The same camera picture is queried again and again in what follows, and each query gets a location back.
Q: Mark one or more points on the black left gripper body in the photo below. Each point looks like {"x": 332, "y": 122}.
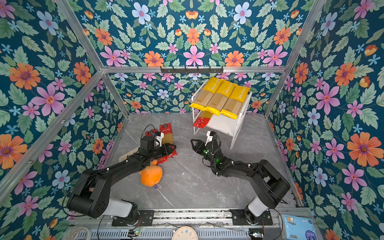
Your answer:
{"x": 161, "y": 151}

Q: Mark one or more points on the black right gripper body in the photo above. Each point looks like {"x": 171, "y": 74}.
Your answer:
{"x": 204, "y": 151}

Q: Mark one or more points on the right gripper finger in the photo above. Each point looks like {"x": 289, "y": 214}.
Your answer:
{"x": 197, "y": 148}
{"x": 196, "y": 141}

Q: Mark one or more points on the red spaghetti bag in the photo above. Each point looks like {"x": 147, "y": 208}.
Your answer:
{"x": 202, "y": 120}
{"x": 168, "y": 138}
{"x": 152, "y": 132}

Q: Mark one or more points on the yellow spaghetti bag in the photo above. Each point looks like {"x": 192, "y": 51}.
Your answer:
{"x": 220, "y": 97}
{"x": 205, "y": 94}
{"x": 235, "y": 102}

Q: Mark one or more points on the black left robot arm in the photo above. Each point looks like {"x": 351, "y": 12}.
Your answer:
{"x": 91, "y": 195}

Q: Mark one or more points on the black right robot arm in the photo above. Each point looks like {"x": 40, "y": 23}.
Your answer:
{"x": 268, "y": 183}

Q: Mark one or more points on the white two-tier shelf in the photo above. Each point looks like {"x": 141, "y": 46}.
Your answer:
{"x": 222, "y": 123}

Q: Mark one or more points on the orange plush toy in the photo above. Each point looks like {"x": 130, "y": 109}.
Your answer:
{"x": 151, "y": 175}

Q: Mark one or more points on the beige bread loaf toy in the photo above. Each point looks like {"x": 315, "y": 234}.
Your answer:
{"x": 125, "y": 156}

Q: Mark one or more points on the white round timer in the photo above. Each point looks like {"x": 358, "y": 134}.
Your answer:
{"x": 185, "y": 233}

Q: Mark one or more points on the blue tissue pack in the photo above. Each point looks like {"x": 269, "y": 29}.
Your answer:
{"x": 298, "y": 228}

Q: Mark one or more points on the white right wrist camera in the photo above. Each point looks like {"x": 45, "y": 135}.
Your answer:
{"x": 210, "y": 135}

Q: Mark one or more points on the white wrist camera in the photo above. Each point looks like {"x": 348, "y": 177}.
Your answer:
{"x": 210, "y": 135}
{"x": 158, "y": 138}

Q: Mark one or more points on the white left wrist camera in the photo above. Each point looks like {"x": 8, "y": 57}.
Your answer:
{"x": 158, "y": 138}

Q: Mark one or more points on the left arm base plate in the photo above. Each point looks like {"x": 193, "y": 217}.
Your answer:
{"x": 137, "y": 218}

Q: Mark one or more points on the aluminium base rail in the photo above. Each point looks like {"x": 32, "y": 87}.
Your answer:
{"x": 222, "y": 218}

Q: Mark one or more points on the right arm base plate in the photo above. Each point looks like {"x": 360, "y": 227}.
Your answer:
{"x": 243, "y": 218}

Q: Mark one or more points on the black hook rail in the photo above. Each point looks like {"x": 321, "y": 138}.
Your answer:
{"x": 191, "y": 70}

